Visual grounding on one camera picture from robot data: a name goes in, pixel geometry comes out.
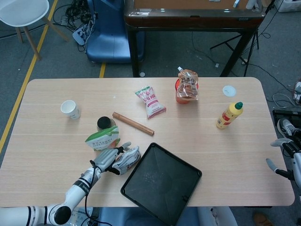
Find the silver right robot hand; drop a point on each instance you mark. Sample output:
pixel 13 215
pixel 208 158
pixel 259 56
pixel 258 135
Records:
pixel 296 164

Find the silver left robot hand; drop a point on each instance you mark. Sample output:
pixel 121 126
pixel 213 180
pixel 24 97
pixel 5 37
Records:
pixel 105 159

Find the small white snack packet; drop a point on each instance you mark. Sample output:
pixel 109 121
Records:
pixel 128 160

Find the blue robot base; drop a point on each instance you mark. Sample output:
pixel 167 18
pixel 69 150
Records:
pixel 110 35

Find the green white starch bag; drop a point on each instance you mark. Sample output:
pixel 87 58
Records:
pixel 101 140

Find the black plastic tray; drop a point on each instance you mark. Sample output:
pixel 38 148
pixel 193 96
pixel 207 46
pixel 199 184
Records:
pixel 162 181

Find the clear plastic bag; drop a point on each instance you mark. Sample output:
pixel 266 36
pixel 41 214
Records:
pixel 77 213

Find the red white snack packet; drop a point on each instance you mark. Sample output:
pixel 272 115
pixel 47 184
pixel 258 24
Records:
pixel 151 102

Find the grey sneaker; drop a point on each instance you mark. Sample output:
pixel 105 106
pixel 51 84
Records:
pixel 285 127

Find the wooden rolling pin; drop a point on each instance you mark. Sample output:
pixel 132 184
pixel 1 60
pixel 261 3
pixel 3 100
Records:
pixel 132 123

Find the black equipment case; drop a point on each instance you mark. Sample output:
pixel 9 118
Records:
pixel 287 115

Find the white paper cup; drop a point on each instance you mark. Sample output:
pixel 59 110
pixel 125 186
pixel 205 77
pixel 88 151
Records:
pixel 70 110

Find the brown shoe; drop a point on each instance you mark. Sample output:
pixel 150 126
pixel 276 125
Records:
pixel 262 219

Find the yellow bottle green cap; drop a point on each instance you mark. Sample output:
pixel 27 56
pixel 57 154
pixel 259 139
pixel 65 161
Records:
pixel 228 116

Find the white robot body shell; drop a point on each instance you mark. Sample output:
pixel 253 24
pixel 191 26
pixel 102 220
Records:
pixel 221 216

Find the white floor disc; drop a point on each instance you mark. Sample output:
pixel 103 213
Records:
pixel 142 74

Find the orange instant noodle cup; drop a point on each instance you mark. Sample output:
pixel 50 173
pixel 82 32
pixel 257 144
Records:
pixel 182 100

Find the white round lid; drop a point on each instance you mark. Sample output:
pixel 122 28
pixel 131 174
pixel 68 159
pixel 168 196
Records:
pixel 229 91

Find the brown sauce spout pouch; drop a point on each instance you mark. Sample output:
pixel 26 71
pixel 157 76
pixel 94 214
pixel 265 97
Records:
pixel 188 86

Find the white power strip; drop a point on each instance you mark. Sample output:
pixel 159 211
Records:
pixel 81 35

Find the black tripod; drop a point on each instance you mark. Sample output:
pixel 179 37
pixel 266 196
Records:
pixel 252 42

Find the dark brown mahjong table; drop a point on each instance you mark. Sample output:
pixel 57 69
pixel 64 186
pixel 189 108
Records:
pixel 192 20

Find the white chair wooden legs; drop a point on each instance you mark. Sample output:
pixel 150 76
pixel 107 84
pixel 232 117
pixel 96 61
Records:
pixel 21 11

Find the blue white mahjong tile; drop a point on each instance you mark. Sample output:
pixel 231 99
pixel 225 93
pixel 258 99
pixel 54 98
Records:
pixel 236 2

